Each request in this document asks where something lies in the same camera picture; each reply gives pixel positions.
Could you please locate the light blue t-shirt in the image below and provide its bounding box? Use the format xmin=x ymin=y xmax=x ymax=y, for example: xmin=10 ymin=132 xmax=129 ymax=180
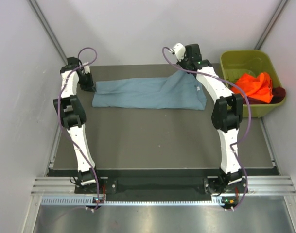
xmin=92 ymin=70 xmax=207 ymax=111

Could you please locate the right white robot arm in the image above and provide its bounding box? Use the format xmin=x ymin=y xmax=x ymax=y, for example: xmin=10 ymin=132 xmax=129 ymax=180
xmin=173 ymin=43 xmax=243 ymax=195

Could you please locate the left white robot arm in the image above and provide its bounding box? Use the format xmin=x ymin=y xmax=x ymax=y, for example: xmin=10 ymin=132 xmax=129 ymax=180
xmin=53 ymin=57 xmax=103 ymax=193

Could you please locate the olive green plastic bin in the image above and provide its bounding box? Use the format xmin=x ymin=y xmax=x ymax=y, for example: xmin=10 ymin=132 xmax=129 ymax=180
xmin=220 ymin=50 xmax=286 ymax=118

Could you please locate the orange t-shirt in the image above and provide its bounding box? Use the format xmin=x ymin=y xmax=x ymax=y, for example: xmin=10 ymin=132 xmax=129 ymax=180
xmin=235 ymin=72 xmax=273 ymax=97

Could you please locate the dark red t-shirt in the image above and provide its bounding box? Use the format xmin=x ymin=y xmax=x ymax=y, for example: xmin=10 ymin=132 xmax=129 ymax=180
xmin=247 ymin=87 xmax=286 ymax=104

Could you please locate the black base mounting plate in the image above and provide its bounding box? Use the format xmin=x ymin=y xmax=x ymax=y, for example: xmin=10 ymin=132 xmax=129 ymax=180
xmin=74 ymin=169 xmax=246 ymax=202

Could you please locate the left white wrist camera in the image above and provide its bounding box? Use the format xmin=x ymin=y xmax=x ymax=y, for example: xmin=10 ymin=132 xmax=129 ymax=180
xmin=83 ymin=64 xmax=90 ymax=75

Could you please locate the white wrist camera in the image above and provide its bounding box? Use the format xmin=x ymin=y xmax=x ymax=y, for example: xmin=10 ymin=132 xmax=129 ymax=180
xmin=170 ymin=43 xmax=186 ymax=61
xmin=83 ymin=64 xmax=90 ymax=75

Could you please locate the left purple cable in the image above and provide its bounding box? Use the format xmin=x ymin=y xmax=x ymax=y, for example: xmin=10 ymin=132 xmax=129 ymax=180
xmin=57 ymin=46 xmax=107 ymax=211

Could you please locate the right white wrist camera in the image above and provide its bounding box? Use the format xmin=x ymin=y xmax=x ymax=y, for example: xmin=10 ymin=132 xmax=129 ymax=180
xmin=170 ymin=43 xmax=186 ymax=61

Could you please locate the slotted grey cable duct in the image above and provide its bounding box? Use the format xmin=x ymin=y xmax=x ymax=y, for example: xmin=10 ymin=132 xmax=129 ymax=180
xmin=41 ymin=196 xmax=234 ymax=207

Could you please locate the aluminium frame rail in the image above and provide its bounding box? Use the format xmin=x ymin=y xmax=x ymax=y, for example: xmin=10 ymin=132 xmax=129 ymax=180
xmin=31 ymin=176 xmax=296 ymax=196

